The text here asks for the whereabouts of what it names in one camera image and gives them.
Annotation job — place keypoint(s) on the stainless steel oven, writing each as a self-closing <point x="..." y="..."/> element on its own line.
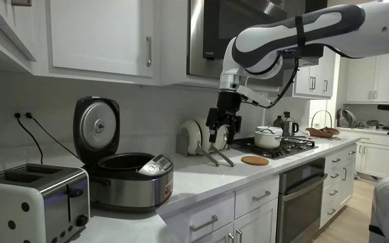
<point x="300" y="202"/>

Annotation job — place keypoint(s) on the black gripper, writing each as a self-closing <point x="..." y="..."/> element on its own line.
<point x="224" y="113"/>

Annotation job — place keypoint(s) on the white upper cabinet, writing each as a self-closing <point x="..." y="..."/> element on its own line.
<point x="140" y="43"/>

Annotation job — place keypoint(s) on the white polka dot toaster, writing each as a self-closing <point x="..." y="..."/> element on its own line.
<point x="43" y="205"/>

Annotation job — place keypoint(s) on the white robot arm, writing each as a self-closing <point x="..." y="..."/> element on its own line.
<point x="350" y="30"/>

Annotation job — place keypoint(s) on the wicker basket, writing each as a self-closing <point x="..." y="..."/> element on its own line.
<point x="327" y="133"/>

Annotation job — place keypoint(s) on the round cork trivet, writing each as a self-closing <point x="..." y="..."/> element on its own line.
<point x="254" y="161"/>

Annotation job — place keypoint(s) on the white lower cabinet drawers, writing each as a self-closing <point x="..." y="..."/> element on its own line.
<point x="244" y="215"/>

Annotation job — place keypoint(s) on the silver black rice cooker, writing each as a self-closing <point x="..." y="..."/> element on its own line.
<point x="119" y="182"/>

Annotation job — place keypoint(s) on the black kettle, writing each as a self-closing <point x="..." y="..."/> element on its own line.
<point x="290" y="128"/>

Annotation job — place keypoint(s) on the stainless steel microwave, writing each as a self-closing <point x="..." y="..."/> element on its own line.
<point x="213" y="24"/>

